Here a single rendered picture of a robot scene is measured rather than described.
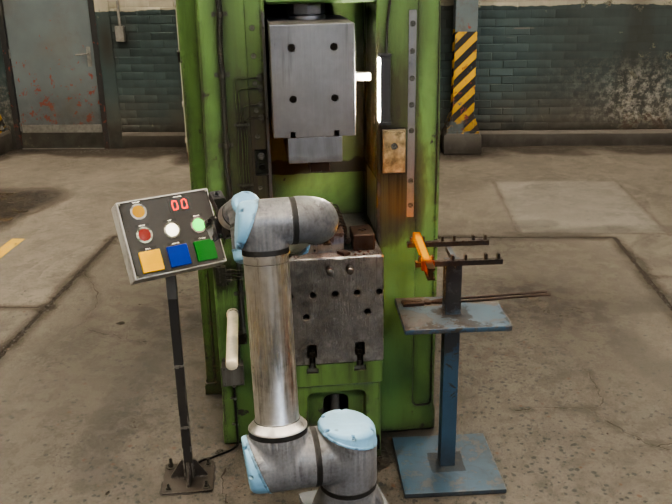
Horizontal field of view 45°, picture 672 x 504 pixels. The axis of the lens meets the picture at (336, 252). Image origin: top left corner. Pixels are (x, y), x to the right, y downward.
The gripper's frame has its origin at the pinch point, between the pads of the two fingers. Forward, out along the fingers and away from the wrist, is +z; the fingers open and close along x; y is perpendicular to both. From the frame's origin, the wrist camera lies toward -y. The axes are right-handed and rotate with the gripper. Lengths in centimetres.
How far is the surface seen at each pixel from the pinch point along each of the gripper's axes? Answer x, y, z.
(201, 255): -2.1, 7.8, 10.0
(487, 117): 492, -136, 396
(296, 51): 39, -51, -23
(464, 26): 446, -216, 338
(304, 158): 40.7, -17.4, -4.7
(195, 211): 0.3, -8.4, 10.8
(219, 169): 17.9, -25.1, 21.0
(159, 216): -13.0, -8.9, 10.8
